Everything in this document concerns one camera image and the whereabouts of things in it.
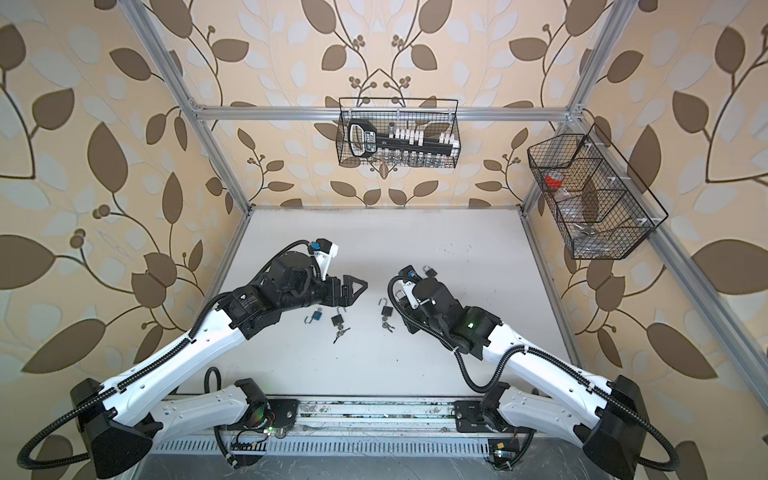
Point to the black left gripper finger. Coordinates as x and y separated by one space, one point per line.
353 290
351 281

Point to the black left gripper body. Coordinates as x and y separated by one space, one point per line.
333 298

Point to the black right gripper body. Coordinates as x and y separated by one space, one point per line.
415 318

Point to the medium black padlock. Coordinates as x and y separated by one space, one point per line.
386 309

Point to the large padlock key bunch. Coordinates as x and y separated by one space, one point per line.
340 333

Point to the large black padlock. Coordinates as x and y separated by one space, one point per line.
337 320

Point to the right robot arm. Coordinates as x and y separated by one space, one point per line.
525 386

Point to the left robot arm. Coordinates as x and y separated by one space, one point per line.
122 419

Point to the blue padlock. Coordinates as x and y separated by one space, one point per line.
314 316

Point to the black socket holder tool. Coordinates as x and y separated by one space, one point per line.
364 141

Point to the red item in basket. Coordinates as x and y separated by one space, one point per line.
554 179

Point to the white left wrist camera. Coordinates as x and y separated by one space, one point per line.
323 251

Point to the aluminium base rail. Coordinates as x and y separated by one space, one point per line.
363 426

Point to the black wire basket back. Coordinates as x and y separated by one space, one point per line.
432 114

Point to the black wire basket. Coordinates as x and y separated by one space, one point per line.
600 210
432 114

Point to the black wire basket right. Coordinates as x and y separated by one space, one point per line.
600 210

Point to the aluminium frame corner post left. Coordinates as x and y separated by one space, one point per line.
138 17

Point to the aluminium frame corner post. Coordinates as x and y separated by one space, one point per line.
571 116
138 17

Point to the aluminium frame corner post right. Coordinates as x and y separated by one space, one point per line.
571 116

